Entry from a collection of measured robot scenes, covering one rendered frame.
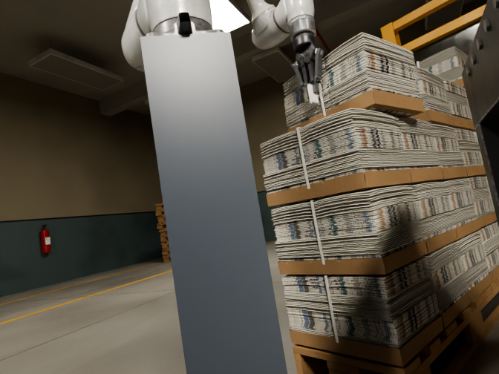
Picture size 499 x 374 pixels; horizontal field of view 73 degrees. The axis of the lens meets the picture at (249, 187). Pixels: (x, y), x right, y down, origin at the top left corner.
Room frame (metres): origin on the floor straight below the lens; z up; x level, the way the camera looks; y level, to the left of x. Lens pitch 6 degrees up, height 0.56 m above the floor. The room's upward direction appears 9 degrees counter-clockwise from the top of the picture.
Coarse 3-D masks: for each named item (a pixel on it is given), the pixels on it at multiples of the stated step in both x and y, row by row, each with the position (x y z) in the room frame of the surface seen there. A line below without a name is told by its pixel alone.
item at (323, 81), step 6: (324, 66) 1.09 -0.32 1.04; (324, 72) 1.10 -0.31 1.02; (324, 78) 1.10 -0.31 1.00; (324, 84) 1.10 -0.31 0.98; (324, 90) 1.10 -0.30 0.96; (318, 96) 1.12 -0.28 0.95; (324, 96) 1.10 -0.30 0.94; (324, 102) 1.10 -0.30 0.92; (318, 108) 1.13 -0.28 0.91; (324, 108) 1.11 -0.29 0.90; (330, 108) 1.09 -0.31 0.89
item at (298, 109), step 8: (288, 80) 1.24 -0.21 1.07; (296, 80) 1.20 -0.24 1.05; (288, 88) 1.24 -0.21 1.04; (296, 88) 1.21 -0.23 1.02; (304, 88) 1.17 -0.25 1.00; (288, 96) 1.25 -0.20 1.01; (296, 96) 1.21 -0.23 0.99; (304, 96) 1.18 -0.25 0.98; (288, 104) 1.25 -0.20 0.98; (296, 104) 1.22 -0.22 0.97; (304, 104) 1.18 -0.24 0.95; (288, 112) 1.25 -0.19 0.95; (296, 112) 1.22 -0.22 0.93; (304, 112) 1.18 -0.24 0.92; (312, 112) 1.15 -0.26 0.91; (288, 120) 1.25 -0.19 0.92; (296, 120) 1.22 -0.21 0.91; (304, 120) 1.19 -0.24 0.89
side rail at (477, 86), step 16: (496, 0) 0.38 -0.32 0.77; (496, 16) 0.40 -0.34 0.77; (480, 32) 0.48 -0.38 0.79; (496, 32) 0.42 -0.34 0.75; (480, 48) 0.50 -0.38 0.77; (496, 48) 0.43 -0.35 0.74; (480, 64) 0.53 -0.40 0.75; (496, 64) 0.45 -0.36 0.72; (464, 80) 0.68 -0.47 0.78; (480, 80) 0.55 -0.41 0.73; (496, 80) 0.47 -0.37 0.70; (480, 96) 0.58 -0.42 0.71; (496, 96) 0.49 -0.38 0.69; (480, 112) 0.60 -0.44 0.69; (496, 112) 0.57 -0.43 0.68
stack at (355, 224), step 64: (320, 128) 0.98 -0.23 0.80; (384, 128) 1.01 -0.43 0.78; (448, 128) 1.42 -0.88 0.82; (384, 192) 0.95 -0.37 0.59; (448, 192) 1.28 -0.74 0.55; (320, 256) 1.04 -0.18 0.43; (384, 256) 0.91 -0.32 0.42; (448, 256) 1.20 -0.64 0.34; (320, 320) 1.08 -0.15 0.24; (384, 320) 0.91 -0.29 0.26
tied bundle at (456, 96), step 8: (448, 80) 1.51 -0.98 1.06; (448, 88) 1.50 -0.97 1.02; (456, 88) 1.57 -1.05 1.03; (464, 88) 1.67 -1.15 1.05; (448, 96) 1.49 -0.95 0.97; (456, 96) 1.57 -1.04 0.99; (464, 96) 1.65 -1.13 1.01; (456, 104) 1.53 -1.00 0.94; (464, 104) 1.64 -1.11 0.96; (456, 112) 1.51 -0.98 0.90; (464, 112) 1.60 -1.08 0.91; (464, 128) 1.59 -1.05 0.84
